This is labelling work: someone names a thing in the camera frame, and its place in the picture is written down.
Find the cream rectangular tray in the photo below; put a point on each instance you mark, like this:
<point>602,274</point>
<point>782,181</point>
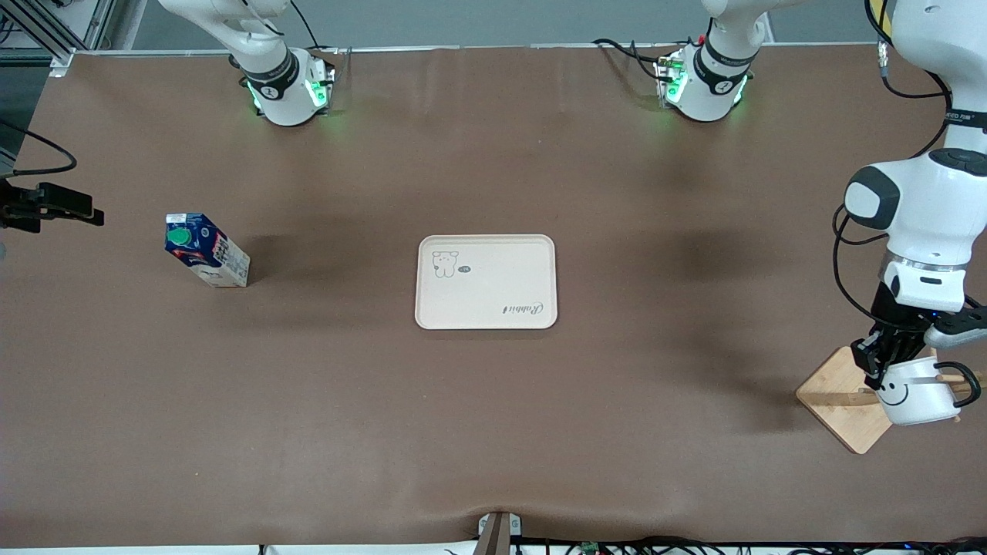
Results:
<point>486,289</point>

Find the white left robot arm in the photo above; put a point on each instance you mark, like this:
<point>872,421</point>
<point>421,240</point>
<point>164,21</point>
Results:
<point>925,223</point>

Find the metal table clamp bracket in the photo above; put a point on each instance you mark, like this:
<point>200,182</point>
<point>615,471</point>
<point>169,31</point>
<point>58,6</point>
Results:
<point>500,533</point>

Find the blue milk carton green cap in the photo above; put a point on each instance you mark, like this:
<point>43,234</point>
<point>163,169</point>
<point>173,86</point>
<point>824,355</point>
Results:
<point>204,247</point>

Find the small green circuit board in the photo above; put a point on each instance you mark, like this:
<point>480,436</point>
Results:
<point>591,549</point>

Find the aluminium frame profile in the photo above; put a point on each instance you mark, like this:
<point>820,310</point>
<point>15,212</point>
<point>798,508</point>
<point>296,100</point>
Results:
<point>46,27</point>

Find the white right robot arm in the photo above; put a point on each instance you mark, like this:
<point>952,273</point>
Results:
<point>281,100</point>

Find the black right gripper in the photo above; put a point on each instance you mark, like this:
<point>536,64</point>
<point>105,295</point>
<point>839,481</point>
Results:
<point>25,208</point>

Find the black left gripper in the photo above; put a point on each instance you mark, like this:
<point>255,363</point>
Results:
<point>892,324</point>

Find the wooden mug stand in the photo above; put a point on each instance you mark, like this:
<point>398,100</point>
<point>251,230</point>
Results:
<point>837,393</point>

